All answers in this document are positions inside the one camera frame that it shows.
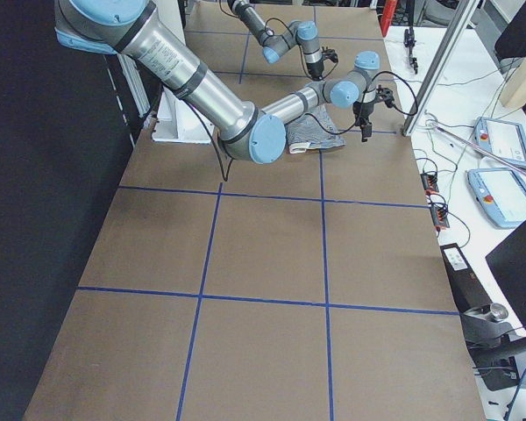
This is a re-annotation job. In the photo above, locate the black orange terminal strip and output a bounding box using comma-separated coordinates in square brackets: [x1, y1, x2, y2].
[420, 171, 450, 232]

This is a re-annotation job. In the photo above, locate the lower teach pendant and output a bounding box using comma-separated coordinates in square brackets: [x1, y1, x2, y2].
[466, 168, 526, 229]

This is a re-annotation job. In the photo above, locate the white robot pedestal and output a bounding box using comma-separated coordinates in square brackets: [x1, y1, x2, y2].
[153, 0, 214, 145]

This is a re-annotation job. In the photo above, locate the black tripod clamp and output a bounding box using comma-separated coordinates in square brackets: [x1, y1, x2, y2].
[403, 0, 418, 75]

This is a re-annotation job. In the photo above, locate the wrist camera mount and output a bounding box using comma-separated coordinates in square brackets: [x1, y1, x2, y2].
[373, 85, 395, 109]
[322, 46, 338, 64]

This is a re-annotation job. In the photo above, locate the black box with label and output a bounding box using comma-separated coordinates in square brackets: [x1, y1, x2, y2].
[440, 243, 492, 313]

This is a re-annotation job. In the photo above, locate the teach pendant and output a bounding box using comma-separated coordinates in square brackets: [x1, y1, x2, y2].
[466, 168, 526, 229]
[474, 117, 526, 168]

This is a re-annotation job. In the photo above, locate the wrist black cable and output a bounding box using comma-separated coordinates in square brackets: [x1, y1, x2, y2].
[315, 70, 420, 135]

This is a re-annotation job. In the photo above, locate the metal rod green tip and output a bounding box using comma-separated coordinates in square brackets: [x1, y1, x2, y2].
[425, 117, 526, 177]

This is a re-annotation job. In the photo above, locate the aluminium frame post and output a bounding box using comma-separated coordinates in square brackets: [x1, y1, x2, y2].
[402, 0, 479, 136]

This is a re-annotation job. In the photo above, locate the black monitor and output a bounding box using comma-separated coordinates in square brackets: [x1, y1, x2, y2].
[486, 220, 526, 328]

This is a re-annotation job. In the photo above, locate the striped polo shirt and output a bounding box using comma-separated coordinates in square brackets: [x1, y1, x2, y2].
[286, 105, 345, 154]

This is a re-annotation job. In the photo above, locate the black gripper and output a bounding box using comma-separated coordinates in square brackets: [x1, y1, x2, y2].
[352, 101, 374, 142]
[306, 61, 324, 79]

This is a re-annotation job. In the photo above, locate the upper teach pendant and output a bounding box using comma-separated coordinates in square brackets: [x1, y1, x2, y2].
[474, 117, 526, 168]

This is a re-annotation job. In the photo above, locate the black camera stand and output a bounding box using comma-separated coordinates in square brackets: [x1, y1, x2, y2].
[460, 303, 526, 391]

